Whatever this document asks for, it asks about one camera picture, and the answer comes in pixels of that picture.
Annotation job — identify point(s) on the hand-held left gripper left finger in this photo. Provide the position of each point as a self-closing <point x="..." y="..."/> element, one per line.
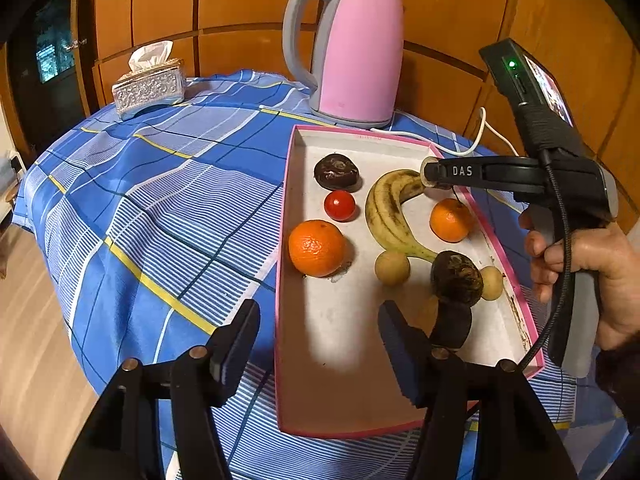
<point x="235" y="355"/>

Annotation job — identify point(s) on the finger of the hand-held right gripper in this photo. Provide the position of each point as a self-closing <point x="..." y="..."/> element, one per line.
<point x="465" y="171"/>

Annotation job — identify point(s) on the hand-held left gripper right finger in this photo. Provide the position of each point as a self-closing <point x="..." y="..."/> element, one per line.
<point x="402" y="355"/>

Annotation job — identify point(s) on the orange with stem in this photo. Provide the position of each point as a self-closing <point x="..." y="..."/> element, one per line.
<point x="450" y="223"/>

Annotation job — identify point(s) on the pink-edged white tray box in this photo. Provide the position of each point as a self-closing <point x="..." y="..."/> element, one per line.
<point x="340" y="330"/>

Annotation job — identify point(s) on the beige longan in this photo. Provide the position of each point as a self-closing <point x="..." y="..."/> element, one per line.
<point x="492" y="283"/>
<point x="392" y="269"/>

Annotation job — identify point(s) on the spotted yellow banana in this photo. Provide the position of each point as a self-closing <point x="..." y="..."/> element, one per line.
<point x="385" y="210"/>

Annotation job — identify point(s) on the rough dark round fruit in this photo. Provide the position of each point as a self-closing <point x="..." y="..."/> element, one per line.
<point x="456" y="277"/>

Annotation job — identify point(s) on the smooth dark round fruit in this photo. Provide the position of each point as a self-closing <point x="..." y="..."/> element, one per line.
<point x="337" y="172"/>

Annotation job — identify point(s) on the red tomato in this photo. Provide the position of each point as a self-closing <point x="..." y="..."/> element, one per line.
<point x="340" y="206"/>

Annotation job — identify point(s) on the plain orange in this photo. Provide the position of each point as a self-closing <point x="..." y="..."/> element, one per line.
<point x="316" y="248"/>

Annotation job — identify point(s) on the person's right forearm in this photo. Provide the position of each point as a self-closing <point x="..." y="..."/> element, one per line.
<point x="620" y="375"/>

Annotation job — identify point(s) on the person's right hand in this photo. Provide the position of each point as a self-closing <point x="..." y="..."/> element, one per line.
<point x="617" y="280"/>

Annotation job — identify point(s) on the pink electric kettle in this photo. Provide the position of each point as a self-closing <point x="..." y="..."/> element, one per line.
<point x="360" y="60"/>

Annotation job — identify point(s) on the blue plaid tablecloth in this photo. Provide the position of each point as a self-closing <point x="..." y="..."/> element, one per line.
<point x="150" y="210"/>

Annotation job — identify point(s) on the silver embossed tissue box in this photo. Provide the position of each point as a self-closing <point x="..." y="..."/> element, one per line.
<point x="150" y="92"/>

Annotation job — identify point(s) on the white object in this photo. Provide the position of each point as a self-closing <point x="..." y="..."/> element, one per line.
<point x="11" y="180"/>

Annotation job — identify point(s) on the white tissue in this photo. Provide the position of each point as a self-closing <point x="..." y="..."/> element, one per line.
<point x="150" y="57"/>

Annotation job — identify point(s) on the dark door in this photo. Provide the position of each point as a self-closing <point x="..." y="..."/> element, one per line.
<point x="45" y="85"/>

